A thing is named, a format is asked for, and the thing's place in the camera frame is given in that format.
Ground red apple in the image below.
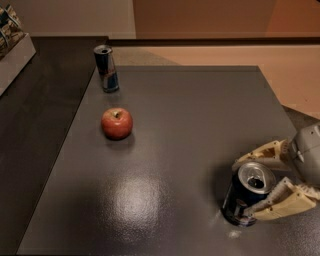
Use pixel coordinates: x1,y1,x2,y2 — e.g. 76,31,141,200
101,108,133,140

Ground dark blue pepsi can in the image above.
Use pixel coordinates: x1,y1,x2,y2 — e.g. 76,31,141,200
222,162,276,227

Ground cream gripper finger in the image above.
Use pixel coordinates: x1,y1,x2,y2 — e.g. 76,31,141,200
232,140,294,171
243,177,320,221

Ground blue silver red bull can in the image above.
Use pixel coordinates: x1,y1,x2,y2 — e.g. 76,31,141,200
93,45,119,93

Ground white snack display box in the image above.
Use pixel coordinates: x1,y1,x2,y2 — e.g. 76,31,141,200
0,4,36,95

